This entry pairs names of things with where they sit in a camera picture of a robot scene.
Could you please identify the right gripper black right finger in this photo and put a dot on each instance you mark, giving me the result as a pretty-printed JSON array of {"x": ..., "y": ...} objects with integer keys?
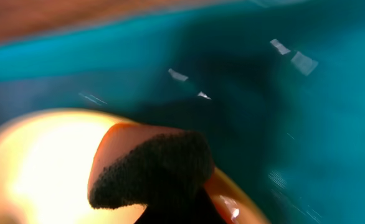
[{"x": 203, "y": 210}]

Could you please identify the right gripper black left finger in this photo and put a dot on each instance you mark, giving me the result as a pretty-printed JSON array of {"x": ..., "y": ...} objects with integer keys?
[{"x": 152, "y": 215}]

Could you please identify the pink green round sponge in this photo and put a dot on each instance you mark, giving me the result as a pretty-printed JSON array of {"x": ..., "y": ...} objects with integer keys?
[{"x": 157, "y": 166}]

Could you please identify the yellow plate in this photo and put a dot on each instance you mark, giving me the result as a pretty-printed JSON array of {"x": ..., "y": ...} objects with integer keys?
[{"x": 45, "y": 163}]

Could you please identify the teal plastic tray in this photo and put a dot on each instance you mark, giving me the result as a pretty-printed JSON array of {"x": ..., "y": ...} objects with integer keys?
[{"x": 278, "y": 88}]

